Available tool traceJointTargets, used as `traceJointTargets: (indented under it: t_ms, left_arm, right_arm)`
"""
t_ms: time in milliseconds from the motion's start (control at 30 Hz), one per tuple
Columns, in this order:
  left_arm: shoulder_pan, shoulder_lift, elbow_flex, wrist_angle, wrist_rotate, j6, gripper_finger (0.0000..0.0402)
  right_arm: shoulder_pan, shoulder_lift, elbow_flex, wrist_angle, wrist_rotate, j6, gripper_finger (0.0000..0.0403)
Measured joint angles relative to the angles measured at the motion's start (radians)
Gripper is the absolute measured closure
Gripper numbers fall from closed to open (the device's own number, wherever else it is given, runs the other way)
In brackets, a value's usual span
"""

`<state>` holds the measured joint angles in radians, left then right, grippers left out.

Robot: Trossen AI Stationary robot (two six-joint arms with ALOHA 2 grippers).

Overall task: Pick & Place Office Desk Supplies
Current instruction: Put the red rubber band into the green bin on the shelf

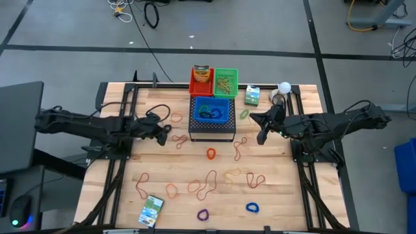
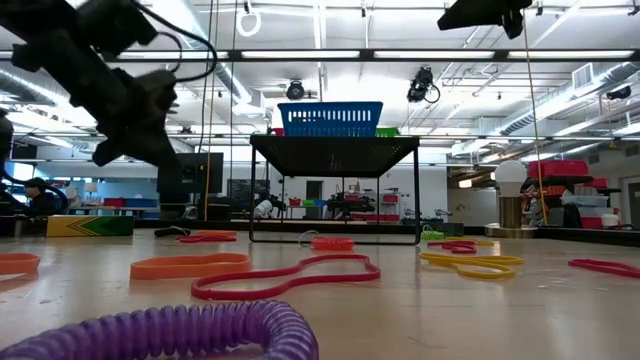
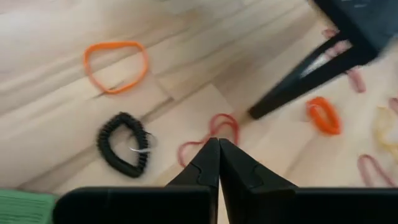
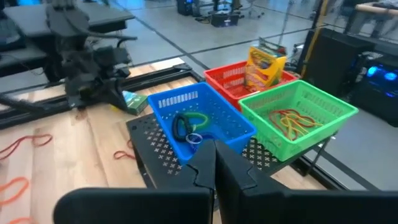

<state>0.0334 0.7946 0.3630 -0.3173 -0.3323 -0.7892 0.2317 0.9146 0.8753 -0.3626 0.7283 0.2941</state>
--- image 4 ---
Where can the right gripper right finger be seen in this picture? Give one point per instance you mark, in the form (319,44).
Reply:
(236,186)

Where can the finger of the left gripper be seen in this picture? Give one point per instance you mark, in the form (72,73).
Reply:
(84,93)
(115,95)

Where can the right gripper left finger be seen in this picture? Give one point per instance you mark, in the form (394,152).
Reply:
(199,174)

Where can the blue plastic basket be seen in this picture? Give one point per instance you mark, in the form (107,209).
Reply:
(224,121)

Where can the red rubber band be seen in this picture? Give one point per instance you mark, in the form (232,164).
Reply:
(119,153)
(273,119)
(306,119)
(43,137)

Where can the yellow rubber band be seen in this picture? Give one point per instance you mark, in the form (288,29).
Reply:
(298,124)

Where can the red plastic basket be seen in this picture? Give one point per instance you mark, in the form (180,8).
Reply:
(224,77)

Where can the green yellow crayon box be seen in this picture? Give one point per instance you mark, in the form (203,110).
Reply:
(136,104)
(264,71)

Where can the green plastic basket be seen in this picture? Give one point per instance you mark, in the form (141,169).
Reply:
(326,105)

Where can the orange rubber band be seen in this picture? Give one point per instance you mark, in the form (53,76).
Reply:
(18,183)
(21,220)

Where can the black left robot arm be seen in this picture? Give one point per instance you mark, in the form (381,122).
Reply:
(65,21)

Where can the office chair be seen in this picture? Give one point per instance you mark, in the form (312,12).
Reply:
(255,9)

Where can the black perforated metal shelf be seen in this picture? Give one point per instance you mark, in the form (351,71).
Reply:
(149,140)

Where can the black floor box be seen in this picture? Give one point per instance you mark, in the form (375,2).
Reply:
(224,19)

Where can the black computer tower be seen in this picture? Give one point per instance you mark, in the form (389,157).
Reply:
(332,62)

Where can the computer case blue lights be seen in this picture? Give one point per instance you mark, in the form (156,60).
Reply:
(373,99)

